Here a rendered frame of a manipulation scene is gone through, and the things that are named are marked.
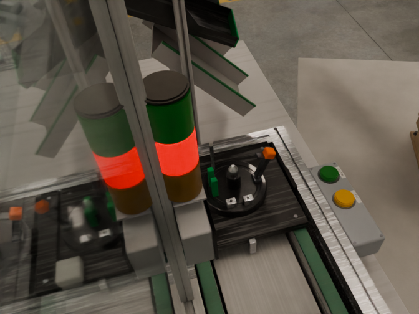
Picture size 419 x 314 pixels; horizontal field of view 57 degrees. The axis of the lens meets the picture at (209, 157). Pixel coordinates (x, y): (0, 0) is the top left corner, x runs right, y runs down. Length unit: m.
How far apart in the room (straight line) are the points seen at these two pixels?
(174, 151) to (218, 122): 0.76
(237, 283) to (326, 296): 0.17
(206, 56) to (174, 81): 0.64
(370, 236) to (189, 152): 0.50
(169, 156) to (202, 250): 0.15
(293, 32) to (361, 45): 0.53
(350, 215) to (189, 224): 0.45
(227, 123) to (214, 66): 0.20
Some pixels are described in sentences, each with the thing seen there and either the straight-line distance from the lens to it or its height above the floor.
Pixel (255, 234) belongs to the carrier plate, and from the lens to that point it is 0.77.
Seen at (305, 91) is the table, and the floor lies 0.86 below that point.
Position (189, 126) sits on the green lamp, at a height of 1.37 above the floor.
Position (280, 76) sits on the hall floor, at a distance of 2.79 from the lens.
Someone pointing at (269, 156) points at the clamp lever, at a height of 1.07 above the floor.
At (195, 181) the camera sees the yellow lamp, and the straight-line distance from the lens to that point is 0.44.
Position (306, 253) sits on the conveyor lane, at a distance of 0.79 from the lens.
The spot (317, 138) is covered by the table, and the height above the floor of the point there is 0.86.
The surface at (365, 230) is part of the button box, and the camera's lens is 0.83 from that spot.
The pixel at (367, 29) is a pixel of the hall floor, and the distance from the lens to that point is 3.43.
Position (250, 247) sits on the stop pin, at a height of 0.95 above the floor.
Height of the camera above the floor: 1.63
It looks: 47 degrees down
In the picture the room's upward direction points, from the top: 6 degrees counter-clockwise
